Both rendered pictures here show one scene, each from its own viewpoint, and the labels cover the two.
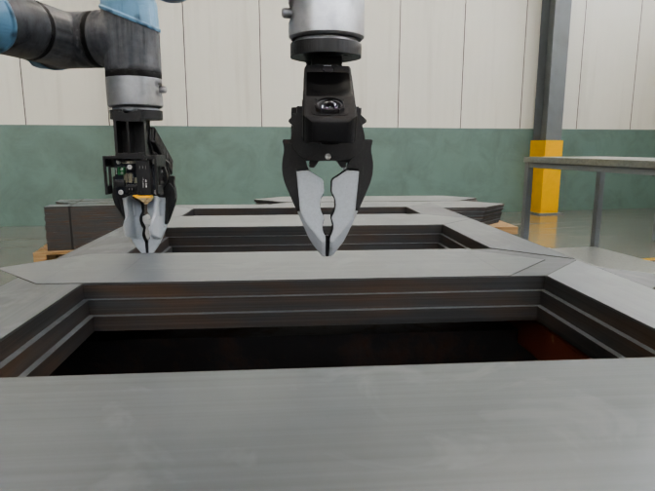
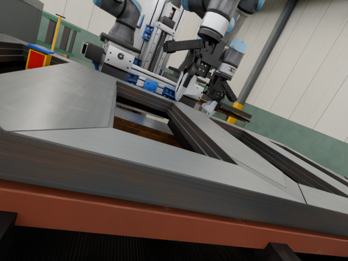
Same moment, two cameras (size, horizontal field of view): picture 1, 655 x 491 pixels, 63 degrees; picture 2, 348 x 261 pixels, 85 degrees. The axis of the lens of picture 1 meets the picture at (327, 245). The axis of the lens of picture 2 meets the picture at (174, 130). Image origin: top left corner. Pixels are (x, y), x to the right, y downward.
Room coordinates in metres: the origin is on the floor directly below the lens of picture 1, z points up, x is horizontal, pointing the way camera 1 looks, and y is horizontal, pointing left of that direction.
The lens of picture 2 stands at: (0.40, -0.58, 0.98)
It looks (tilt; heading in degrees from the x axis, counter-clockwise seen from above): 14 degrees down; 72
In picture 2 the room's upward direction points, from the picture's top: 24 degrees clockwise
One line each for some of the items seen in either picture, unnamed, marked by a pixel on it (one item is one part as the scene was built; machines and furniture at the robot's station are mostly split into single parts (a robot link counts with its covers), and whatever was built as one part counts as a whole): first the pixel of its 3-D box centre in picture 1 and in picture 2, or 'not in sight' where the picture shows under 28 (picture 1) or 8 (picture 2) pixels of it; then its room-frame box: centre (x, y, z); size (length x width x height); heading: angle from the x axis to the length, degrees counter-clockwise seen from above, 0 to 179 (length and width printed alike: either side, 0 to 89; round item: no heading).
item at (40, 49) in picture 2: not in sight; (41, 51); (0.10, 0.19, 0.88); 0.06 x 0.06 x 0.02; 4
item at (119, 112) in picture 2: not in sight; (190, 138); (0.88, 0.54, 0.66); 1.30 x 0.20 x 0.03; 4
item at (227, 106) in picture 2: not in sight; (214, 118); (2.72, 3.95, 0.45); 1.66 x 0.84 x 0.91; 14
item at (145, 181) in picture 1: (137, 154); (217, 87); (0.78, 0.27, 1.02); 0.09 x 0.08 x 0.12; 5
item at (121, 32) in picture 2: not in sight; (122, 33); (0.27, 0.70, 1.09); 0.15 x 0.15 x 0.10
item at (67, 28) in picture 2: not in sight; (49, 35); (-2.49, 7.09, 0.58); 1.60 x 0.60 x 1.17; 9
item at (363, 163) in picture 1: (348, 167); (189, 72); (0.55, -0.02, 1.01); 0.05 x 0.02 x 0.09; 94
